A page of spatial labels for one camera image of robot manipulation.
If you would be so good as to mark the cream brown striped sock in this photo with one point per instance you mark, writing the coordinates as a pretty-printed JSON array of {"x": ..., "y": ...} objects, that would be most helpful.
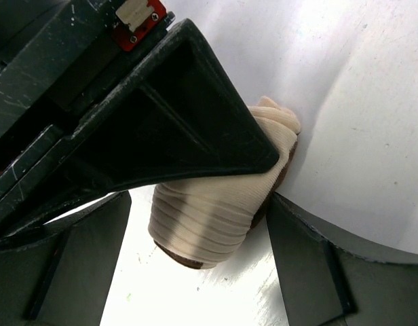
[{"x": 202, "y": 222}]

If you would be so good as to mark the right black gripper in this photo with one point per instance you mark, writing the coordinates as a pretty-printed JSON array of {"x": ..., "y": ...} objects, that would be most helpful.
[{"x": 58, "y": 94}]

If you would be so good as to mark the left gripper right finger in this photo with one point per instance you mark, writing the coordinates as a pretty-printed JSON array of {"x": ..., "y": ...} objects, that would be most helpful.
[{"x": 329, "y": 276}]

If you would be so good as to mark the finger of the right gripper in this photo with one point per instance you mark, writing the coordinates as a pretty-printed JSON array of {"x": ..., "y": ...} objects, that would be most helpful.
[{"x": 175, "y": 115}]

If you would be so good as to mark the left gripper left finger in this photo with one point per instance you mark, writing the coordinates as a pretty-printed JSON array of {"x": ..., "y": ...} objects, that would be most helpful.
[{"x": 60, "y": 273}]

